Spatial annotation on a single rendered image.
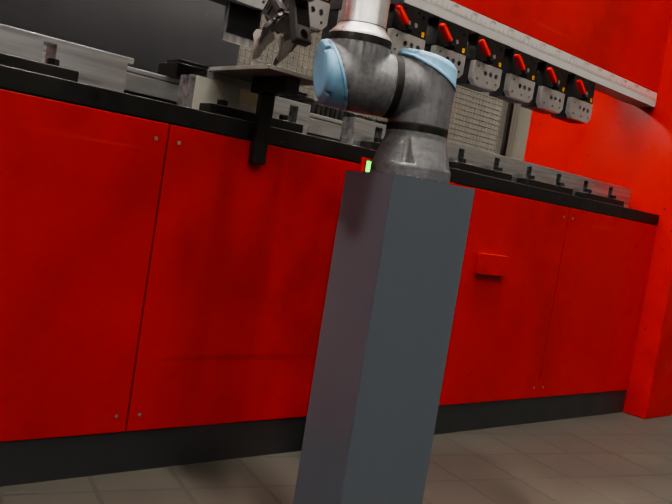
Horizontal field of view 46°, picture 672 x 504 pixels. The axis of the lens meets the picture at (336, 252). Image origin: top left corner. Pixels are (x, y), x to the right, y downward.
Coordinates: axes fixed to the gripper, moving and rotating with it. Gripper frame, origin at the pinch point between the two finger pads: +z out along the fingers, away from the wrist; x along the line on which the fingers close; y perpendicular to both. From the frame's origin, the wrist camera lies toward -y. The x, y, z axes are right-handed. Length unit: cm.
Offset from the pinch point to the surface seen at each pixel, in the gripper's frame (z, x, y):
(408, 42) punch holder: -7, -57, 22
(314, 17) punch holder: -6.2, -19.8, 18.8
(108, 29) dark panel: 35, 16, 54
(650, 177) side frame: 11, -215, 13
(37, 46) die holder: 13, 53, 1
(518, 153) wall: 203, -568, 320
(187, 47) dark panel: 34, -11, 55
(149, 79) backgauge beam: 28.6, 13.6, 23.1
